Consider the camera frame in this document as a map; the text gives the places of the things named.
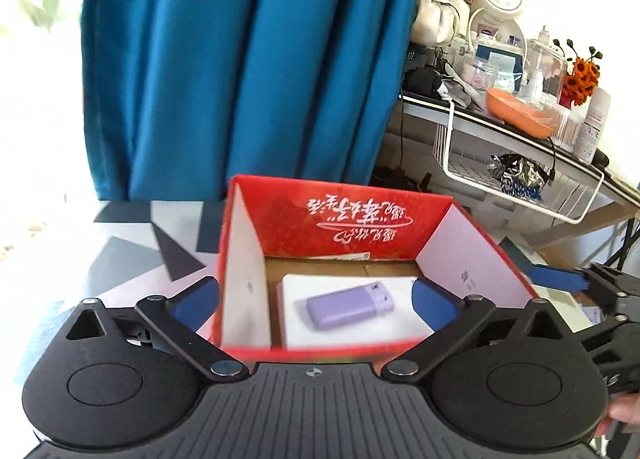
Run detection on clear cotton pad jar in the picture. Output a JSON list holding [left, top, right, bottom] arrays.
[[462, 59, 501, 90]]

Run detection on black bag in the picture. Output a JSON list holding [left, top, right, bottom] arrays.
[[402, 66, 446, 100]]

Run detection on white spray can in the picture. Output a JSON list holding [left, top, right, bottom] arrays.
[[572, 87, 612, 163]]

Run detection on silver foil packet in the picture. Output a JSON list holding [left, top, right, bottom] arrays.
[[487, 151, 546, 200]]

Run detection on white box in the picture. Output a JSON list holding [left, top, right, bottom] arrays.
[[276, 273, 436, 351]]

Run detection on beige drawstring pouch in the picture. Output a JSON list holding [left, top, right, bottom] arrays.
[[414, 0, 463, 44]]

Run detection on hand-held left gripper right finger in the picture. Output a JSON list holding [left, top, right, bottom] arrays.
[[381, 280, 568, 382]]

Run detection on printed wall backdrop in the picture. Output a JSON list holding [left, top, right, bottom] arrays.
[[0, 0, 93, 220]]

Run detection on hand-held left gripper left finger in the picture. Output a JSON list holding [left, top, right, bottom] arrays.
[[64, 276, 250, 382]]

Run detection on person's right hand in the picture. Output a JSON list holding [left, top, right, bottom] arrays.
[[595, 391, 640, 440]]

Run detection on red cardboard box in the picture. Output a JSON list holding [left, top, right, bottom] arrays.
[[207, 175, 541, 365]]

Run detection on clear box with blue packs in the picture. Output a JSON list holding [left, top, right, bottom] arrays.
[[472, 41, 526, 90]]

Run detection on white wire basket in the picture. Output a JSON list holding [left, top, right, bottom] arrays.
[[432, 101, 606, 226]]

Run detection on orange plastic bowl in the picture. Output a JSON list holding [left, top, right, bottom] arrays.
[[486, 88, 557, 140]]

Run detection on clear cotton swab container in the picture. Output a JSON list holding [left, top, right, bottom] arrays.
[[542, 106, 581, 152]]

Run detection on orange artificial flowers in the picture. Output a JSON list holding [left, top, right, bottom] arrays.
[[552, 39, 603, 107]]

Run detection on purple rectangular case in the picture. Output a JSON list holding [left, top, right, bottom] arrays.
[[306, 281, 395, 331]]

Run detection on blue curtain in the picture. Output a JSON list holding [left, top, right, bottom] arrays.
[[80, 0, 428, 202]]

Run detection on black cable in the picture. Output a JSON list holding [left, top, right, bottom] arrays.
[[545, 135, 559, 182]]

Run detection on clear acrylic organiser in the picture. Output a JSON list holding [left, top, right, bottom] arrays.
[[522, 36, 568, 94]]

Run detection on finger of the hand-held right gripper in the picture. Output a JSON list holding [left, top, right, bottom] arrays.
[[525, 263, 640, 312]]

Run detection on black-topped dressing table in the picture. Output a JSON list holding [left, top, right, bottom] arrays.
[[387, 89, 640, 250]]

